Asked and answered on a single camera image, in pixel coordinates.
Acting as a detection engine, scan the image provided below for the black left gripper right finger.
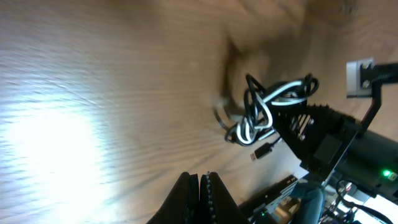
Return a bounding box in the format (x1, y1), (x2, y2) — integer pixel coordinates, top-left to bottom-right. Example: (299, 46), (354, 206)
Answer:
(199, 172), (249, 224)

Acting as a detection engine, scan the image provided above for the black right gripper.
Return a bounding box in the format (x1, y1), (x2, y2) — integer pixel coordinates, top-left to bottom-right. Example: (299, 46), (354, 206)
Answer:
(271, 105), (361, 179)

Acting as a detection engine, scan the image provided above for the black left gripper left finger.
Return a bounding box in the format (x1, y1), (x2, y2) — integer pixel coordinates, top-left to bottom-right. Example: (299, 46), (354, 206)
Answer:
(147, 172), (199, 224)

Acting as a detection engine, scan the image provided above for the black usb cable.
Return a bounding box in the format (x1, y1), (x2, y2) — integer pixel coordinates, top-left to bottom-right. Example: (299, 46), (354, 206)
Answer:
(224, 73), (320, 162)

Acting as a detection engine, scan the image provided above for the white cable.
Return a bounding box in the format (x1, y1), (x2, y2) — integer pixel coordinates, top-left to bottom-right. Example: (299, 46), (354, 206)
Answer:
(235, 80), (308, 146)

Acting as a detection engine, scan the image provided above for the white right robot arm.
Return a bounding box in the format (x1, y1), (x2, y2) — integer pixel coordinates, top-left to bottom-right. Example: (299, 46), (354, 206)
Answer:
(271, 58), (397, 203)

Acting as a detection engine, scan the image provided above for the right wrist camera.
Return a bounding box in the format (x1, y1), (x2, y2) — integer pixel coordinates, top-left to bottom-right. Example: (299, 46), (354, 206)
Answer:
(346, 58), (374, 98)

